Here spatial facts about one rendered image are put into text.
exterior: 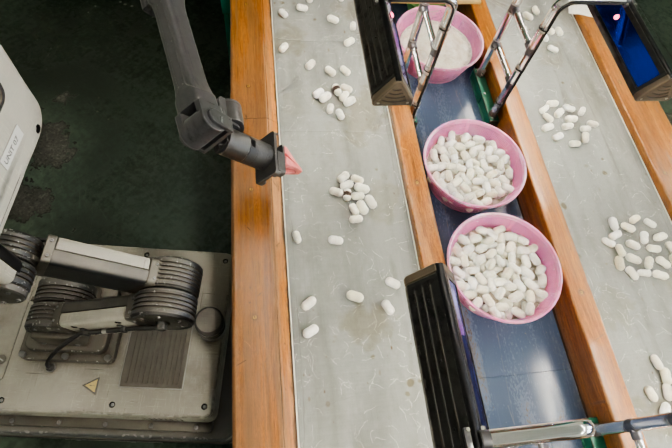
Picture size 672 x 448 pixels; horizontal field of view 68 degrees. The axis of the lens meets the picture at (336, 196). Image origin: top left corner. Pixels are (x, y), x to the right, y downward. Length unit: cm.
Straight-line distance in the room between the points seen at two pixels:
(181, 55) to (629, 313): 112
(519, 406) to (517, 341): 14
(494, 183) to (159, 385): 97
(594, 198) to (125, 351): 124
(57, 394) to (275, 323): 59
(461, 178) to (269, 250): 52
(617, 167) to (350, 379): 92
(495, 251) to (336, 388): 49
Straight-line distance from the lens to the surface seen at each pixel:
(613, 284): 135
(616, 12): 133
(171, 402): 134
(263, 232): 112
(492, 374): 121
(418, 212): 119
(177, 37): 106
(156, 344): 137
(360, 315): 109
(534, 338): 128
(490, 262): 121
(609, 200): 146
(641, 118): 165
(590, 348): 123
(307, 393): 105
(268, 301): 106
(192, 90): 96
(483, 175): 134
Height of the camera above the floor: 178
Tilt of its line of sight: 60 degrees down
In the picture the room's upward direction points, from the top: 12 degrees clockwise
